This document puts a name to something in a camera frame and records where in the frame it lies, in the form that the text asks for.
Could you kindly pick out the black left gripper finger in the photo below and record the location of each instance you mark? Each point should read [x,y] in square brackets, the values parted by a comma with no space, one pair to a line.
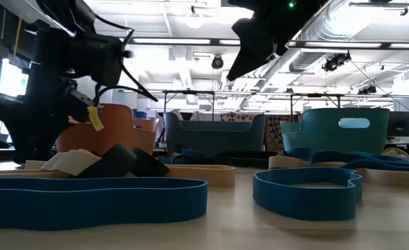
[20,139]
[48,139]

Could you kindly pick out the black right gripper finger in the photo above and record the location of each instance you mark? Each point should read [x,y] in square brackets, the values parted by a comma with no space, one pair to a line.
[265,50]
[246,59]

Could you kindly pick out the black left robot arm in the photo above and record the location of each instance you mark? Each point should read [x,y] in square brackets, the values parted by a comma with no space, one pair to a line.
[48,62]

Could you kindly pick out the wide cream rubber band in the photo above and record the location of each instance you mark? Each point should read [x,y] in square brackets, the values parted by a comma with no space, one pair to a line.
[70,161]

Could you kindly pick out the round black ceiling spotlight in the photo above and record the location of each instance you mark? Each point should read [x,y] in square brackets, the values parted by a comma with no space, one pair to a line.
[217,62]

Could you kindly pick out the white pendant lamp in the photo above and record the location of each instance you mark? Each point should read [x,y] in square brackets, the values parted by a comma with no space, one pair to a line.
[194,19]

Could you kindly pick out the folding table black legs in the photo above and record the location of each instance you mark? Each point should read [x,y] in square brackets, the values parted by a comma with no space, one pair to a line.
[187,92]
[315,94]

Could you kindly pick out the black ceiling track light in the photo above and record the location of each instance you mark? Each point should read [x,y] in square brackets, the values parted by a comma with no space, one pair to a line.
[336,62]
[367,89]

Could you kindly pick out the patterned cloth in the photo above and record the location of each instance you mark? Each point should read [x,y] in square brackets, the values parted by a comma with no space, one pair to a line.
[277,132]

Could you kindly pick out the orange plastic basket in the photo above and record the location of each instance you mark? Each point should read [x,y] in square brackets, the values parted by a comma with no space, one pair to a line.
[127,135]

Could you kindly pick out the slate blue plastic basket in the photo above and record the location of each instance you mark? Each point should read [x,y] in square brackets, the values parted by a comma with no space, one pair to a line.
[214,139]

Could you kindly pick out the blue storage bin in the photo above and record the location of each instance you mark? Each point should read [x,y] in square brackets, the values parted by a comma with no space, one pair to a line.
[141,115]

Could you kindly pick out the teal green plastic basket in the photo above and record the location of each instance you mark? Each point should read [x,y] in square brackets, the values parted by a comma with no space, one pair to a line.
[329,139]

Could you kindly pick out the black light bar beam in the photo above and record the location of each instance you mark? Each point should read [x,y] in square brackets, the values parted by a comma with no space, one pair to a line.
[381,45]

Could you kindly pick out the black computer monitor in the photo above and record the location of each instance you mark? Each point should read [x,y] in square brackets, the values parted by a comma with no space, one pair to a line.
[402,124]

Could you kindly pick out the silver ceiling duct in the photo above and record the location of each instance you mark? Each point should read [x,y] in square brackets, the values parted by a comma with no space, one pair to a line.
[315,59]

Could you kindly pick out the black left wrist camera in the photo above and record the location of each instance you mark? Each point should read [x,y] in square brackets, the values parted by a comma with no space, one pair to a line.
[96,59]

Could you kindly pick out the black ceiling rail fixture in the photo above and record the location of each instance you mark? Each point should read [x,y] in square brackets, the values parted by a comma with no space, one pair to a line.
[379,4]

